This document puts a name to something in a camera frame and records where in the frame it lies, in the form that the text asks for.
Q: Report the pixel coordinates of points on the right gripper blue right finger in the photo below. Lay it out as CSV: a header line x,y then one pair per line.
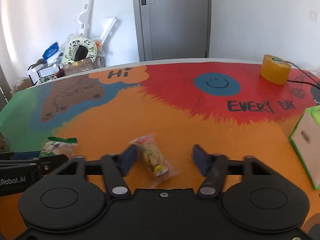
x,y
202,160

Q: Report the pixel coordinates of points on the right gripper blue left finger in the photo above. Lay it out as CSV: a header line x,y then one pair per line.
x,y
127,159

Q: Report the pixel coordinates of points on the small biscuit clear packet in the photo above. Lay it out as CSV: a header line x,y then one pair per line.
x,y
153,159

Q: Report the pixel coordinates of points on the green white cracker packet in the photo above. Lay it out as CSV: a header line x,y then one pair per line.
x,y
59,146

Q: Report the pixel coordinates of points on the brown cardboard box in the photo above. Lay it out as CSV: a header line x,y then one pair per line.
x,y
3,145

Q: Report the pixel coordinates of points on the SF cardboard box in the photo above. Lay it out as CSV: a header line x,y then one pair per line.
x,y
78,66

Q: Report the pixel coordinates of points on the green tissue box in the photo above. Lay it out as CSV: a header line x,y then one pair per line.
x,y
305,139

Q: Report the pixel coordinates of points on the yellow tape roll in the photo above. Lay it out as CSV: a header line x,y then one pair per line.
x,y
275,69

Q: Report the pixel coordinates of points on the blue plastic bag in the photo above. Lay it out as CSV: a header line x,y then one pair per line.
x,y
50,51

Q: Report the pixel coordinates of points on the grey door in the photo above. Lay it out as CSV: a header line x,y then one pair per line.
x,y
172,29

